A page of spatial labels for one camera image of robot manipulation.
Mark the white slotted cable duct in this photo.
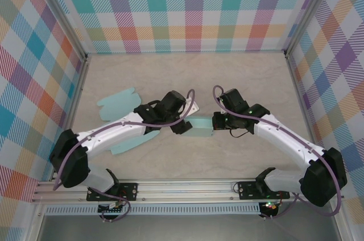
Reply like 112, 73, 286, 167
45, 206, 261, 216

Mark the small circuit board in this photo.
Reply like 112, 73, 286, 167
260, 201, 278, 211
98, 203, 126, 214

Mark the light blue paper box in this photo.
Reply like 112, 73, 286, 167
97, 87, 159, 156
181, 115, 214, 139

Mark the aluminium frame post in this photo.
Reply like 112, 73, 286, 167
283, 0, 338, 57
28, 0, 89, 63

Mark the aluminium side rail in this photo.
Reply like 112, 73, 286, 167
283, 50, 328, 178
50, 55, 91, 181

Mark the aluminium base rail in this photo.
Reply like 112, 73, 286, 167
32, 178, 345, 203

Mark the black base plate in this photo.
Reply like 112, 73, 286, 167
237, 181, 291, 201
86, 182, 139, 202

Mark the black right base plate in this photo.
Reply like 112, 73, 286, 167
237, 181, 291, 201

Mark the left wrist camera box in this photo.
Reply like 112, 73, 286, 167
186, 98, 200, 113

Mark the grey metal sheet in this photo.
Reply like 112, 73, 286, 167
36, 214, 342, 241

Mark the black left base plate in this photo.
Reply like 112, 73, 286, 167
86, 182, 139, 202

